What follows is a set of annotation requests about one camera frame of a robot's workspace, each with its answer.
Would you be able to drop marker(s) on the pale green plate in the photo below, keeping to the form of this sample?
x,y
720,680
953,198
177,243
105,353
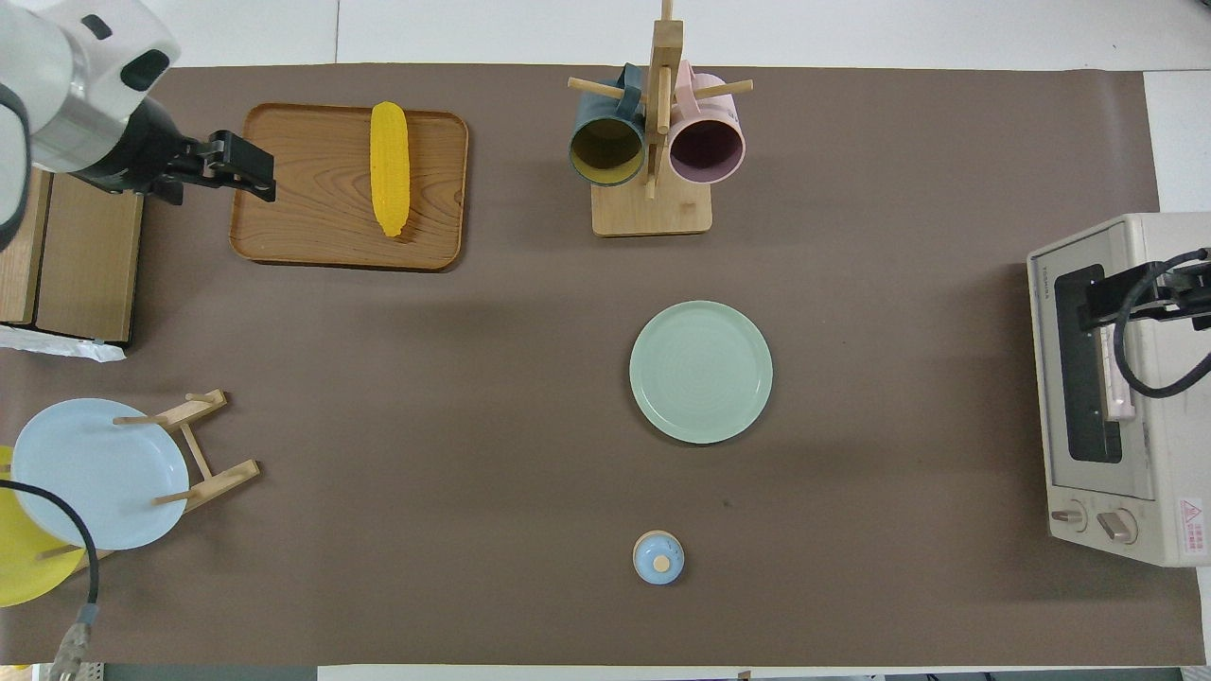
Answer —
x,y
700,374

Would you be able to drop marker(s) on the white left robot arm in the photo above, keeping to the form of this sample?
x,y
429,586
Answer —
x,y
57,57

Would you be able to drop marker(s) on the dark teal mug yellow inside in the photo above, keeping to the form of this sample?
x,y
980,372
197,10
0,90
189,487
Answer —
x,y
605,142

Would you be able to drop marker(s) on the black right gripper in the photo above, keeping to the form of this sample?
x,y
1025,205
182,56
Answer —
x,y
1194,298

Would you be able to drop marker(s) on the wooden mug tree stand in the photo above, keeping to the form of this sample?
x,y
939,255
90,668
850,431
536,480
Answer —
x,y
653,213

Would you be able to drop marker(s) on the yellow corn cob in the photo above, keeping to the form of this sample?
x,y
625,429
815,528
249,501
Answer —
x,y
390,170

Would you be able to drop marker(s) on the white toaster oven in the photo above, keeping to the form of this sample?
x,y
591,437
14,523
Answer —
x,y
1173,454

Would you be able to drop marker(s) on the wooden plate rack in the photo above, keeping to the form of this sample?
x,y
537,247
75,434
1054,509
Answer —
x,y
227,478

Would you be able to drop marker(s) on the red warning sticker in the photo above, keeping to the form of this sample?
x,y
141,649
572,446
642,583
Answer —
x,y
1191,525

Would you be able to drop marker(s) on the light blue plate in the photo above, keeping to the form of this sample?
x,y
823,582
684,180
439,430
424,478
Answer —
x,y
104,463

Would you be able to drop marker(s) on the small blue lid wooden knob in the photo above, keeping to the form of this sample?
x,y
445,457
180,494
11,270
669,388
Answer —
x,y
653,567

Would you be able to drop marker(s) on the rectangular wooden serving tray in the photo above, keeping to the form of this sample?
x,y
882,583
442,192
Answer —
x,y
303,189

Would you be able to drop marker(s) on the pink ceramic mug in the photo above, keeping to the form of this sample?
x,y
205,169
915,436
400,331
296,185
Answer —
x,y
707,147

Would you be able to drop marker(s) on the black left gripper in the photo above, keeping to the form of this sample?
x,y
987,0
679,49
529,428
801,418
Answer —
x,y
142,151

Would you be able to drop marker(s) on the silver oven knob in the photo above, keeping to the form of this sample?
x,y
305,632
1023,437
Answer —
x,y
1118,526
1069,516

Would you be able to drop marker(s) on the yellow plate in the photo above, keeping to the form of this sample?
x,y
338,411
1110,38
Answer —
x,y
19,567

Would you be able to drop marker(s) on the large brown table mat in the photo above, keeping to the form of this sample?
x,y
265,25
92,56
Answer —
x,y
568,473

